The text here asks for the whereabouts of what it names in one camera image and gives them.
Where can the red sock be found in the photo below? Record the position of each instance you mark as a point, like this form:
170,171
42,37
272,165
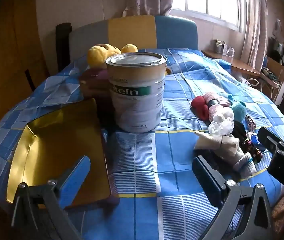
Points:
200,106

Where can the pink fuzzy sock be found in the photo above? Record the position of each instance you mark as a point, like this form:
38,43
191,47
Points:
213,96

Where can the wooden shelf rack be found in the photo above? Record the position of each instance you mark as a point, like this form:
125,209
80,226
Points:
276,80

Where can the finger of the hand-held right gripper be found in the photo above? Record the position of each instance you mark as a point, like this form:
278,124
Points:
269,138

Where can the black speaker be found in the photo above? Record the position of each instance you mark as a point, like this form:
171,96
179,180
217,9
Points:
278,51

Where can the dark wooden bed post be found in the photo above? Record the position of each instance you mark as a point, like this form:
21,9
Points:
63,45

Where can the white plastic bag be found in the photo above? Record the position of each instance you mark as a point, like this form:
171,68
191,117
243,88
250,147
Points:
221,126

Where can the gold lined gift box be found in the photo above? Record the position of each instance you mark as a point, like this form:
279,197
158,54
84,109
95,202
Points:
57,142

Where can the yellow giraffe plush toy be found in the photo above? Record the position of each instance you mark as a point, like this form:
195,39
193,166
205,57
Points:
99,55

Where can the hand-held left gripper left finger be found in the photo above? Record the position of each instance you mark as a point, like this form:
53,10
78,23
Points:
75,177

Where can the pink white knitted sock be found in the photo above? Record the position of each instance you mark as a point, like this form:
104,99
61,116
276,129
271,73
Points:
215,112

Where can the white tin can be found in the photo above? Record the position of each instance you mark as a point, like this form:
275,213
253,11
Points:
137,105

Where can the wooden desk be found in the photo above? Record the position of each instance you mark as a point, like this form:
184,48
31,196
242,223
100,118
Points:
231,63

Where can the cream white sock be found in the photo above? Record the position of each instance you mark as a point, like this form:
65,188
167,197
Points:
219,142

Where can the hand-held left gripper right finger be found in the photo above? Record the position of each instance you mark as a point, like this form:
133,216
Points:
206,180

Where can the grey yellow blue headboard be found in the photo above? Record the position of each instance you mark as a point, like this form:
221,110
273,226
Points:
129,30

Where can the light blue knitted sock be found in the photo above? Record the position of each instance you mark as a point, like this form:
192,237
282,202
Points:
245,166

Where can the wooden wardrobe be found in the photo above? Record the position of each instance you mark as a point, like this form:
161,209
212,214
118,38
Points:
7,55

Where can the black colourful patterned sock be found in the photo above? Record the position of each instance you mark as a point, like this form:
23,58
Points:
253,151

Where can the blue plaid bedsheet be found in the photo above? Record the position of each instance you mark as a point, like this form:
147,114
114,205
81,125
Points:
181,80

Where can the black cloth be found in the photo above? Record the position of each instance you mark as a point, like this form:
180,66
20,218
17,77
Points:
240,132

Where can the blue tissue packet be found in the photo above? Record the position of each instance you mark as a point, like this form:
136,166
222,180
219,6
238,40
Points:
255,140

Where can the brown striped scrunchie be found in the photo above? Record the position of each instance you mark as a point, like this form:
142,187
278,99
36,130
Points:
250,122

